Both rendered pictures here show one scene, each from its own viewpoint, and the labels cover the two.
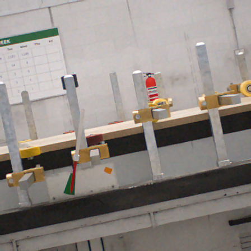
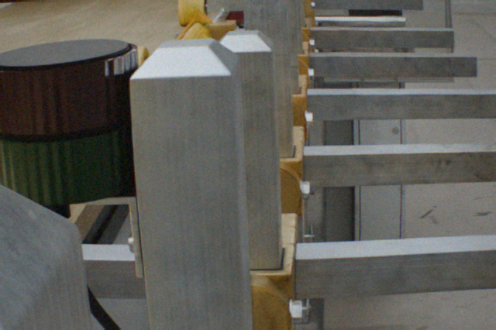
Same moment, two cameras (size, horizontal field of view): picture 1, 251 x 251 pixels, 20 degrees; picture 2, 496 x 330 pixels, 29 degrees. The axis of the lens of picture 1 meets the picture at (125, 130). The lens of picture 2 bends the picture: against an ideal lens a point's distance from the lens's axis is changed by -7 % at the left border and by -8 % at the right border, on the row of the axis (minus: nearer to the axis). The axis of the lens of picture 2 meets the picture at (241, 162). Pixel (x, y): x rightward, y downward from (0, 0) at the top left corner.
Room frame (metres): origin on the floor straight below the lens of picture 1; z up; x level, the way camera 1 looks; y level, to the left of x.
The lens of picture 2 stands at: (2.53, 0.52, 1.20)
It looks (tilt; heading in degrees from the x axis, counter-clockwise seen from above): 16 degrees down; 277
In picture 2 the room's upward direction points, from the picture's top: 3 degrees counter-clockwise
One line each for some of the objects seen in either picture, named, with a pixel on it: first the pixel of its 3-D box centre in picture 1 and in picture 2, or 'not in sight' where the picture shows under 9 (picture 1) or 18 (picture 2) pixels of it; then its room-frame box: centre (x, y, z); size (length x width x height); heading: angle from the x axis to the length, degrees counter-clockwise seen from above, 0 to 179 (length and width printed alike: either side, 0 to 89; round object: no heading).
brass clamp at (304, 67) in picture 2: not in sight; (291, 67); (2.63, -0.86, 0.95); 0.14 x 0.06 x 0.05; 92
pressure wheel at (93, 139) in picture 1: (94, 148); not in sight; (2.71, 0.13, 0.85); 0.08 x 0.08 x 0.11
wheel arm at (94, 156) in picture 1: (95, 155); not in sight; (2.51, 0.12, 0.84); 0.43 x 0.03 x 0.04; 2
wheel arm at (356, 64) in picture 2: not in sight; (304, 63); (2.62, -0.87, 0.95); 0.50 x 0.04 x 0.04; 2
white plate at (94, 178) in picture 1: (81, 182); not in sight; (2.57, 0.20, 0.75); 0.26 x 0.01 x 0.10; 92
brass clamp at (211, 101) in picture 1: (217, 100); (274, 173); (2.61, -0.36, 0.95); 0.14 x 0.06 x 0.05; 92
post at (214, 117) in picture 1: (212, 106); (274, 201); (2.61, -0.33, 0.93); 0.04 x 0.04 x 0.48; 2
